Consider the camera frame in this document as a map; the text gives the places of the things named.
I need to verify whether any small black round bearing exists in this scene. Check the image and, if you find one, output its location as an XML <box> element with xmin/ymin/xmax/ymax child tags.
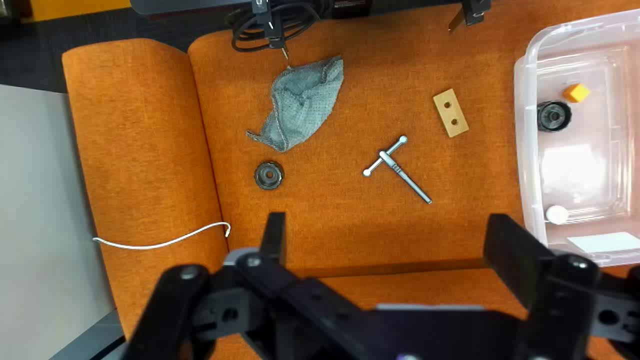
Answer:
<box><xmin>252</xmin><ymin>159</ymin><xmax>287</xmax><ymax>192</ymax></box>

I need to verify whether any orange fabric sofa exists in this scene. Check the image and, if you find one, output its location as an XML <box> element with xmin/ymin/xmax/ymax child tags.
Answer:
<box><xmin>60</xmin><ymin>0</ymin><xmax>640</xmax><ymax>360</ymax></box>

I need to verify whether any metal T-shaped object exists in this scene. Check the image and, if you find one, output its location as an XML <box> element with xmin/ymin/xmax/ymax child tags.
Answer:
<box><xmin>362</xmin><ymin>134</ymin><xmax>436</xmax><ymax>207</ymax></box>

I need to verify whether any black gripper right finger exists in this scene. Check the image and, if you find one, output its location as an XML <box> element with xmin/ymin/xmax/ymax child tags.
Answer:
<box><xmin>483</xmin><ymin>212</ymin><xmax>640</xmax><ymax>360</ymax></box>

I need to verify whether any small orange cube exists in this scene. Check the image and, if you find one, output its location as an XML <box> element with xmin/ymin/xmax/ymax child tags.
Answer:
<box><xmin>562</xmin><ymin>83</ymin><xmax>594</xmax><ymax>107</ymax></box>

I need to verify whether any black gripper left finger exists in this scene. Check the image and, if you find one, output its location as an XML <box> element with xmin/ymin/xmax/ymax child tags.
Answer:
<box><xmin>123</xmin><ymin>210</ymin><xmax>367</xmax><ymax>360</ymax></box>

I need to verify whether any thin white cable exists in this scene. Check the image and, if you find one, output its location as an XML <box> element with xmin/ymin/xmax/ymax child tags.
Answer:
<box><xmin>91</xmin><ymin>221</ymin><xmax>235</xmax><ymax>252</ymax></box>

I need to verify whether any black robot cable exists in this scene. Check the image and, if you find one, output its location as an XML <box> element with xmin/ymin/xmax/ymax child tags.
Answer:
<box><xmin>229</xmin><ymin>0</ymin><xmax>322</xmax><ymax>63</ymax></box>

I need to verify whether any clear plastic bin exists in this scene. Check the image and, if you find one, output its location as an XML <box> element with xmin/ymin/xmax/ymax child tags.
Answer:
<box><xmin>513</xmin><ymin>7</ymin><xmax>640</xmax><ymax>269</ymax></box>

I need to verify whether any grey crumpled cloth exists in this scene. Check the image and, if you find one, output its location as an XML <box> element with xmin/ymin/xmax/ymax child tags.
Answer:
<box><xmin>246</xmin><ymin>55</ymin><xmax>349</xmax><ymax>155</ymax></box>

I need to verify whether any small white round disc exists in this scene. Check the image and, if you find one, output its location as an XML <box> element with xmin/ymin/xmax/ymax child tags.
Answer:
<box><xmin>545</xmin><ymin>204</ymin><xmax>573</xmax><ymax>226</ymax></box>

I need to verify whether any black mounting platform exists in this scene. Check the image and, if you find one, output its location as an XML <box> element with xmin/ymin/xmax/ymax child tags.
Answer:
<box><xmin>128</xmin><ymin>0</ymin><xmax>469</xmax><ymax>19</ymax></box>

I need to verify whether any black round wheel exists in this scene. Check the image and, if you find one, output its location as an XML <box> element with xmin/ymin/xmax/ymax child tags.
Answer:
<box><xmin>536</xmin><ymin>101</ymin><xmax>574</xmax><ymax>134</ymax></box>

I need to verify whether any wooden block with two holes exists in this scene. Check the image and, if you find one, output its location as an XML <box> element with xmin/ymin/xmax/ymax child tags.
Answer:
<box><xmin>430</xmin><ymin>87</ymin><xmax>473</xmax><ymax>140</ymax></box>

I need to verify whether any white paper label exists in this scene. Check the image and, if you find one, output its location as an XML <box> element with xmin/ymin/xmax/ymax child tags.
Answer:
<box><xmin>566</xmin><ymin>230</ymin><xmax>640</xmax><ymax>256</ymax></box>

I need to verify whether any black clamp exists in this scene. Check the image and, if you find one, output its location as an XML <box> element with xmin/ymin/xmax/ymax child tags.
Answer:
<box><xmin>447</xmin><ymin>0</ymin><xmax>494</xmax><ymax>34</ymax></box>

